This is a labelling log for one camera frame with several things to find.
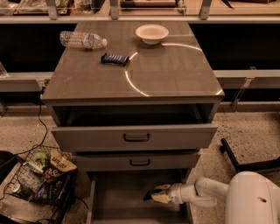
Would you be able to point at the open bottom drawer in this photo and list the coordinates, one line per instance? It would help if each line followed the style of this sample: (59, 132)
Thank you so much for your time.
(117, 197)

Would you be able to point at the chocolate rxbar wrapper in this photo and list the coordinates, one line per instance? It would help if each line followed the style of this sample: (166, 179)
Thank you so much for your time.
(151, 194)

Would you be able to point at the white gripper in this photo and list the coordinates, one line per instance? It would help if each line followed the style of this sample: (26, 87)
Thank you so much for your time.
(176, 192)

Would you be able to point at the green snack bag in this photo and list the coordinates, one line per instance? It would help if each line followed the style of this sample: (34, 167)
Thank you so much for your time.
(39, 161)

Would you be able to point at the tan chip bag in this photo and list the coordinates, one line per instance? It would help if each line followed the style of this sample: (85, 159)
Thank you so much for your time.
(61, 163)

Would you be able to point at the wire basket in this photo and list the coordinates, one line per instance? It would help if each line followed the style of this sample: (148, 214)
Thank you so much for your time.
(52, 187)

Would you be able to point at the grey drawer cabinet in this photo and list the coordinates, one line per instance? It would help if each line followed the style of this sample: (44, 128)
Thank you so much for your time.
(165, 84)

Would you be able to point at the middle drawer with handle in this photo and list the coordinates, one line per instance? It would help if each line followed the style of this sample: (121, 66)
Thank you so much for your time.
(112, 162)

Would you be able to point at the clear plastic water bottle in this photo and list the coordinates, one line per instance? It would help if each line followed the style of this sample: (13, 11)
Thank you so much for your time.
(85, 40)

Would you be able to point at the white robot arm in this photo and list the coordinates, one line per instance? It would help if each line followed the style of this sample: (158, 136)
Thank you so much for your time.
(250, 197)

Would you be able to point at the blue snack bar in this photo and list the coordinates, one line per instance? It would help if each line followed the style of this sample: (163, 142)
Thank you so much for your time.
(114, 59)

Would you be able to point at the top drawer with handle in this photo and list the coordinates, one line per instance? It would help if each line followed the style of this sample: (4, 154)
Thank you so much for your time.
(135, 138)

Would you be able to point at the white paper bowl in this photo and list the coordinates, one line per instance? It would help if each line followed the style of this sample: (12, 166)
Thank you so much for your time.
(152, 34)

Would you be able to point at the drawer with handle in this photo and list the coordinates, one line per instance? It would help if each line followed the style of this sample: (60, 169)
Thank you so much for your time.
(135, 138)
(112, 162)

